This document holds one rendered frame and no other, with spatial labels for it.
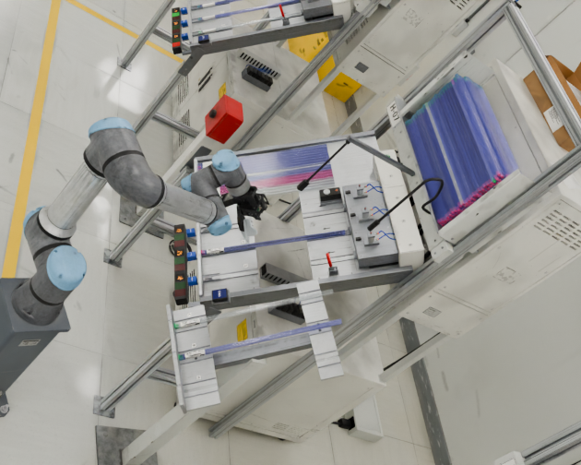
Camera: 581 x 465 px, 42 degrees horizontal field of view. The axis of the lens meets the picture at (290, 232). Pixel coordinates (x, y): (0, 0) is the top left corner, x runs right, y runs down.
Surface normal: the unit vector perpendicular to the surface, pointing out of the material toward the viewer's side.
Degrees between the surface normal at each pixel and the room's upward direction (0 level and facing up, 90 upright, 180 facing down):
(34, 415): 0
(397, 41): 90
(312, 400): 90
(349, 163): 44
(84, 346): 0
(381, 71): 90
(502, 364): 90
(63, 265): 7
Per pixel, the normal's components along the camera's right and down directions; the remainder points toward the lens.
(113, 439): 0.62, -0.57
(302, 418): 0.11, 0.74
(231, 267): -0.10, -0.65
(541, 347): -0.77, -0.35
